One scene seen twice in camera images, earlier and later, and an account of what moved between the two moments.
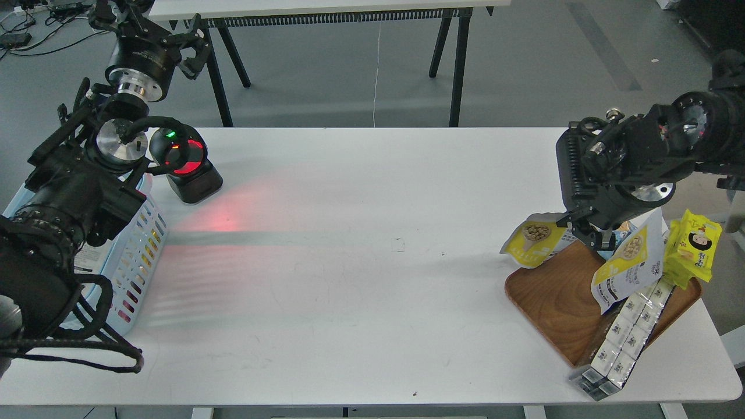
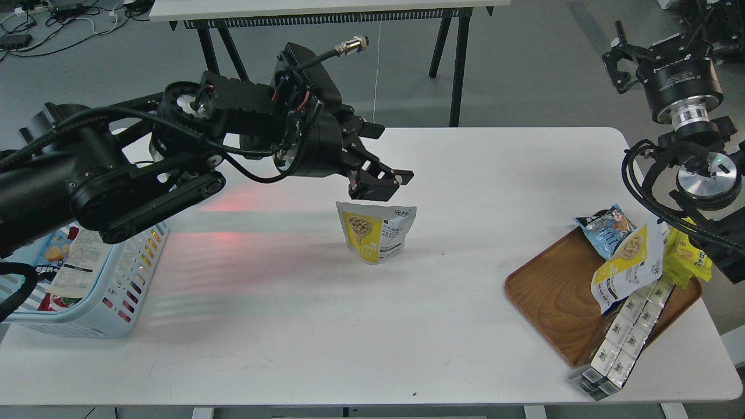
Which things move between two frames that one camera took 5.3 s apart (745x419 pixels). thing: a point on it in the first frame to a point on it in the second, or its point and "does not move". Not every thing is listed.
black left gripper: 145,55 to 314,149
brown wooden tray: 556,297 does not move
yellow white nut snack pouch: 538,237 to 375,233
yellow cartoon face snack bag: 691,248 does not move
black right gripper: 596,160 to 683,87
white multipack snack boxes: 625,339 does not move
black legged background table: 225,18 does not move
